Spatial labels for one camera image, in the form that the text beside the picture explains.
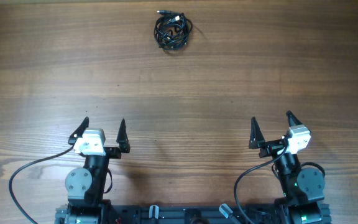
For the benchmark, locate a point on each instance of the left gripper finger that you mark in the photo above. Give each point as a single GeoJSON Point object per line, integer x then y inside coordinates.
{"type": "Point", "coordinates": [79, 131]}
{"type": "Point", "coordinates": [122, 138]}

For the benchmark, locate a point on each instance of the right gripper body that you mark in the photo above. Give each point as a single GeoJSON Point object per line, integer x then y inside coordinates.
{"type": "Point", "coordinates": [272, 146]}

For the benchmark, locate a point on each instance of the right grey rail clip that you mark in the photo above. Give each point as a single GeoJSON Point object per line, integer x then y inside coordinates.
{"type": "Point", "coordinates": [225, 210]}

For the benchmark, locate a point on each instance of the grey rail clip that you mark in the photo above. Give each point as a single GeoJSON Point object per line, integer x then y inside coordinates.
{"type": "Point", "coordinates": [154, 212]}
{"type": "Point", "coordinates": [225, 210]}

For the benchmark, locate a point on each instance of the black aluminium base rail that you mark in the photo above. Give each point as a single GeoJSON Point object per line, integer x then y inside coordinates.
{"type": "Point", "coordinates": [194, 214]}

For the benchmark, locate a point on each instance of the left grey rail clip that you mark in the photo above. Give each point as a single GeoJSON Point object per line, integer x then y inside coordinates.
{"type": "Point", "coordinates": [154, 212]}

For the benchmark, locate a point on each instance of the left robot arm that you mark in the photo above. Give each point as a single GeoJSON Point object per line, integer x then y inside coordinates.
{"type": "Point", "coordinates": [86, 185]}

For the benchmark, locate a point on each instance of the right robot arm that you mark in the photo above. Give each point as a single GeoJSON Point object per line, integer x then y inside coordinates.
{"type": "Point", "coordinates": [302, 183]}

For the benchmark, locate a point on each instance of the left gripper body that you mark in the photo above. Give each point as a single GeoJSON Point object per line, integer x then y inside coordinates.
{"type": "Point", "coordinates": [112, 150]}

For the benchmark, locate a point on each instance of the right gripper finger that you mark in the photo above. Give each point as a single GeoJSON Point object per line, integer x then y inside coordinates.
{"type": "Point", "coordinates": [292, 119]}
{"type": "Point", "coordinates": [256, 140]}

